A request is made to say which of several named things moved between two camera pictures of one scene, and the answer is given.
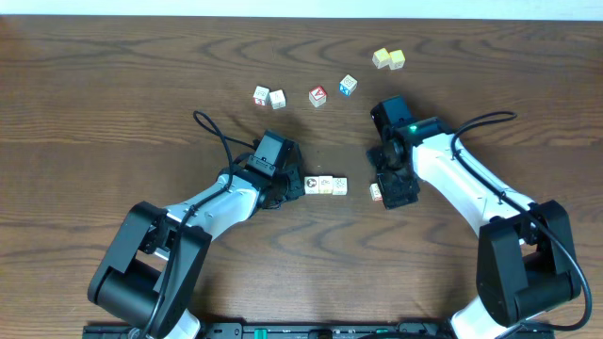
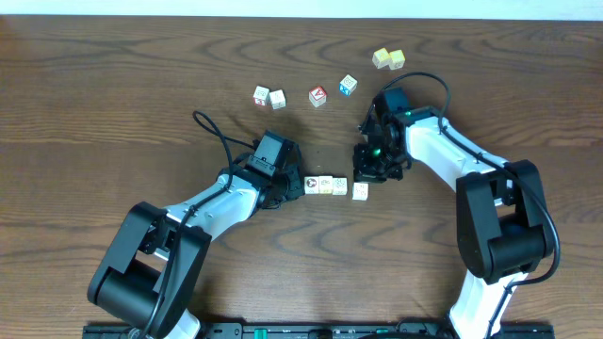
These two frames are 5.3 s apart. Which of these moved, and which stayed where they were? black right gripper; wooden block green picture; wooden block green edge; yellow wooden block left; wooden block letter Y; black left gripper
Moved: black right gripper; wooden block green picture
Stayed: wooden block letter Y; wooden block green edge; yellow wooden block left; black left gripper
